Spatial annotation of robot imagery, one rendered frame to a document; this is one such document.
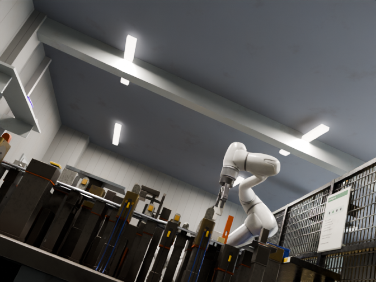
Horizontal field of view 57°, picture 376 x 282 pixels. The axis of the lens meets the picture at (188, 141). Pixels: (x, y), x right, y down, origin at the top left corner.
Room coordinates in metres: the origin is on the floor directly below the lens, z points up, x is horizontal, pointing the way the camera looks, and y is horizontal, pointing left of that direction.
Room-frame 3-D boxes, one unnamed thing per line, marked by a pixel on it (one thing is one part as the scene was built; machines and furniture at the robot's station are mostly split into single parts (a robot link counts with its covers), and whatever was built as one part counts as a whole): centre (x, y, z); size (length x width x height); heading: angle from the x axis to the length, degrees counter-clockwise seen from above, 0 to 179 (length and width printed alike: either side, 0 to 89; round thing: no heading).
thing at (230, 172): (1.72, -0.27, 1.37); 0.09 x 0.09 x 0.06
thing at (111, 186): (2.06, 0.42, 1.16); 0.37 x 0.14 x 0.02; 89
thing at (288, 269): (1.91, -0.70, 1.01); 0.90 x 0.22 x 0.03; 179
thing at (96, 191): (1.90, 0.36, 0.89); 0.12 x 0.08 x 0.38; 179
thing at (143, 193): (1.93, 0.09, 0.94); 0.18 x 0.13 x 0.49; 89
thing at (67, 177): (1.91, 0.53, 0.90); 0.13 x 0.08 x 0.41; 179
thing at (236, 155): (1.71, -0.28, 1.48); 0.13 x 0.11 x 0.16; 63
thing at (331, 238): (1.61, -0.82, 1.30); 0.23 x 0.02 x 0.31; 179
